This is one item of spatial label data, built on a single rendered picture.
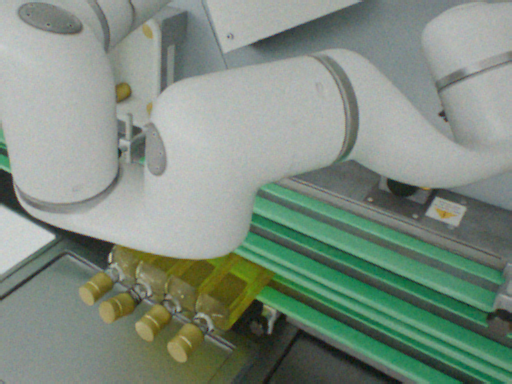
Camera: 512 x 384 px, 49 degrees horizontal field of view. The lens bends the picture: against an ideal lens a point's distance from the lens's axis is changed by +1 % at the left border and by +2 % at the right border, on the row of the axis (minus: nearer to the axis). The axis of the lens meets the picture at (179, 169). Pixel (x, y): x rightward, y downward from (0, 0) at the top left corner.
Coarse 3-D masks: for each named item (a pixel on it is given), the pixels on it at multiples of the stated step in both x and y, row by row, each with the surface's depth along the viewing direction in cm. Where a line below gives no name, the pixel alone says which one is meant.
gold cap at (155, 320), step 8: (160, 304) 82; (152, 312) 81; (160, 312) 81; (168, 312) 82; (144, 320) 80; (152, 320) 80; (160, 320) 80; (168, 320) 82; (136, 328) 81; (144, 328) 80; (152, 328) 79; (160, 328) 80; (144, 336) 81; (152, 336) 79
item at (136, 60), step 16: (160, 32) 97; (128, 48) 112; (144, 48) 109; (160, 48) 99; (112, 64) 114; (128, 64) 114; (144, 64) 111; (160, 64) 100; (128, 80) 116; (144, 80) 113; (144, 96) 115; (144, 112) 112
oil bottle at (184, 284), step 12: (180, 264) 89; (192, 264) 88; (204, 264) 89; (216, 264) 89; (168, 276) 86; (180, 276) 86; (192, 276) 86; (204, 276) 86; (168, 288) 85; (180, 288) 84; (192, 288) 84; (180, 300) 84; (192, 300) 84; (180, 312) 85; (192, 312) 86
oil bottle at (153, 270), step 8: (152, 256) 90; (160, 256) 90; (144, 264) 88; (152, 264) 88; (160, 264) 88; (168, 264) 88; (176, 264) 89; (136, 272) 88; (144, 272) 87; (152, 272) 87; (160, 272) 87; (168, 272) 87; (136, 280) 88; (144, 280) 87; (152, 280) 86; (160, 280) 87; (152, 288) 87; (160, 288) 87; (152, 296) 88; (160, 296) 88
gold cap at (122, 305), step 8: (120, 296) 83; (128, 296) 84; (104, 304) 82; (112, 304) 81; (120, 304) 82; (128, 304) 83; (104, 312) 82; (112, 312) 81; (120, 312) 82; (128, 312) 83; (104, 320) 82; (112, 320) 81
